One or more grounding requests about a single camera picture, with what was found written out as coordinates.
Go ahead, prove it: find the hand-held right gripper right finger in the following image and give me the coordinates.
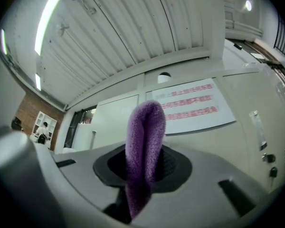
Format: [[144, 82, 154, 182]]
[[130, 141, 269, 228]]

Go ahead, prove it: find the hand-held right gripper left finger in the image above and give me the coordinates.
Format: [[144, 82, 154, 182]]
[[52, 142, 127, 211]]

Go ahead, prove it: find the grey metal locker door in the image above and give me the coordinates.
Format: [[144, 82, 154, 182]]
[[145, 77, 252, 156]]

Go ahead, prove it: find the purple cloth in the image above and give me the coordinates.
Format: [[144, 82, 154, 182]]
[[124, 100, 167, 219]]

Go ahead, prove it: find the grey metal locker cabinet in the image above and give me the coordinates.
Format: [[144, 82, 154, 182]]
[[89, 65, 285, 194]]

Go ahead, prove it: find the white bookshelf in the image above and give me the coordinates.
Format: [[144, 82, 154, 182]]
[[33, 111, 58, 143]]

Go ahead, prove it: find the black key in lock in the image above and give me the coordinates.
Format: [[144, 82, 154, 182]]
[[262, 152, 279, 187]]

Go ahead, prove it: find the white paper notice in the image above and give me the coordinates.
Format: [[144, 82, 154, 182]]
[[151, 78, 238, 137]]

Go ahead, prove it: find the long ceiling light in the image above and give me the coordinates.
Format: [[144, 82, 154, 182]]
[[35, 73, 42, 92], [0, 28, 8, 56], [34, 0, 62, 56]]

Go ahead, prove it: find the clear plastic sheet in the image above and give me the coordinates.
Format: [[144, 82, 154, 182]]
[[242, 62, 285, 109]]

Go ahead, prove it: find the round ceiling fixture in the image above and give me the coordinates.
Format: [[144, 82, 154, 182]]
[[56, 22, 70, 37]]

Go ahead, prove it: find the black balcony railing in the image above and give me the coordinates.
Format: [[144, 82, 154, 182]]
[[273, 14, 285, 57]]

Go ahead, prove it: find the black window frame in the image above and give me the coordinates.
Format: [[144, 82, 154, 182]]
[[63, 105, 98, 149]]

